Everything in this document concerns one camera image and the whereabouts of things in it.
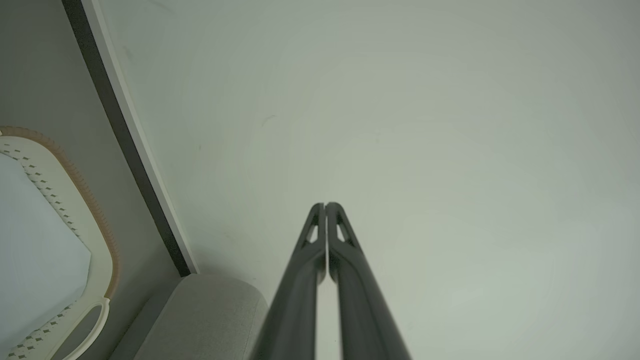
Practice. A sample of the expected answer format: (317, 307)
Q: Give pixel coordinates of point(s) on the white cloth garment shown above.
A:
(35, 250)

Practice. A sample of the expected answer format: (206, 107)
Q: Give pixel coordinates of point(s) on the grey fabric sofa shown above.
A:
(200, 320)

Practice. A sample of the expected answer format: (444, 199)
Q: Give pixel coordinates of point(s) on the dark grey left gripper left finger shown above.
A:
(295, 300)

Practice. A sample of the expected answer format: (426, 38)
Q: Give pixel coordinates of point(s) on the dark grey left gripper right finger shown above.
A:
(362, 305)

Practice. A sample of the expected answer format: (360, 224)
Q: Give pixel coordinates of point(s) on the white plastic laundry basket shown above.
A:
(75, 210)

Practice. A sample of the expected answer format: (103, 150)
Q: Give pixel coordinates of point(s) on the white and black baseboard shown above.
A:
(130, 135)

